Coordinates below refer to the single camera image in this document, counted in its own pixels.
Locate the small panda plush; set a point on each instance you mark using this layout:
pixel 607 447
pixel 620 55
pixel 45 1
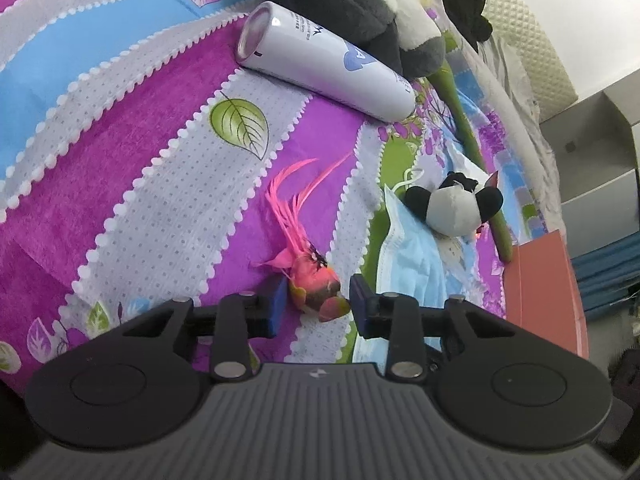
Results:
pixel 452 207

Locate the cream quilted headboard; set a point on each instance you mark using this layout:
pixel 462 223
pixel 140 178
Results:
pixel 530 30

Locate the blue curtain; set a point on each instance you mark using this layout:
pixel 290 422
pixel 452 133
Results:
pixel 610 280

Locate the grey white penguin plush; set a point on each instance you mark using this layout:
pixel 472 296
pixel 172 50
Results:
pixel 350 5

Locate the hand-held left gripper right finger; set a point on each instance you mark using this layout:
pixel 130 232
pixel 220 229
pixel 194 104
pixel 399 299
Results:
pixel 361 310

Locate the grey wardrobe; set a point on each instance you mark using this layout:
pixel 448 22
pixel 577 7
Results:
pixel 595 160

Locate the striped floral bedsheet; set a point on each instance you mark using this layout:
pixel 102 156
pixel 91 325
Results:
pixel 125 160

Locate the pink feathered bird toy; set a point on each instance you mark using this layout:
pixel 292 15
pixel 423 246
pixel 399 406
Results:
pixel 312 275

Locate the orange cardboard box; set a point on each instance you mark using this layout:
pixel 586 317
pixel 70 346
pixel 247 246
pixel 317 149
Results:
pixel 547 295

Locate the white spray bottle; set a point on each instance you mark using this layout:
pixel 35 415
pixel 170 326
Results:
pixel 320 60

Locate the blue face mask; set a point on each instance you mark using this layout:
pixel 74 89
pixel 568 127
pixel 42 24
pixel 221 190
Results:
pixel 415 265

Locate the grey duvet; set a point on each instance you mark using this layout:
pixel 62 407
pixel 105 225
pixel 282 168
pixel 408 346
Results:
pixel 515 125

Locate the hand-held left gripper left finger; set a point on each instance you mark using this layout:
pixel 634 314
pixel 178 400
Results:
pixel 274 310

